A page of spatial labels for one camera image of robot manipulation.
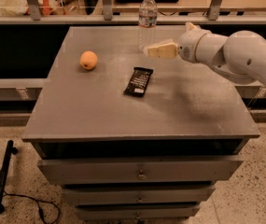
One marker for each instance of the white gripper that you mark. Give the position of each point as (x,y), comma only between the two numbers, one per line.
(187,45)

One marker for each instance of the clear plastic water bottle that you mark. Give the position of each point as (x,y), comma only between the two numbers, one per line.
(148,13)

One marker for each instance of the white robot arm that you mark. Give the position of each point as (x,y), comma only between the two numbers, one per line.
(240,57)

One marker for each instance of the black snack bar wrapper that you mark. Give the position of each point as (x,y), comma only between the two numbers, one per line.
(138,82)

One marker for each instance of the orange fruit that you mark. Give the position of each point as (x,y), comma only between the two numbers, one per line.
(88,60)

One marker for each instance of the grey drawer cabinet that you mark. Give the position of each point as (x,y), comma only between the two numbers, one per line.
(132,137)

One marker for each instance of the middle grey drawer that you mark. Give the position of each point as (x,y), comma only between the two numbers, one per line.
(176,193)

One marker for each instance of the grey drawer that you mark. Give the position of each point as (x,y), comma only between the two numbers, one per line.
(139,211)
(139,170)
(176,193)

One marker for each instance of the top grey drawer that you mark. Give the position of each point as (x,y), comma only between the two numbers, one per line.
(139,170)

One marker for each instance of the bottom grey drawer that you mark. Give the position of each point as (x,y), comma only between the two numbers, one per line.
(139,211)

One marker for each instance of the black stand leg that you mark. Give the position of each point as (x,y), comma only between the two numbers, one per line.
(10,150)

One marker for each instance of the grey metal rail frame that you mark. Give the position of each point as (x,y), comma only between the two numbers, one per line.
(127,12)

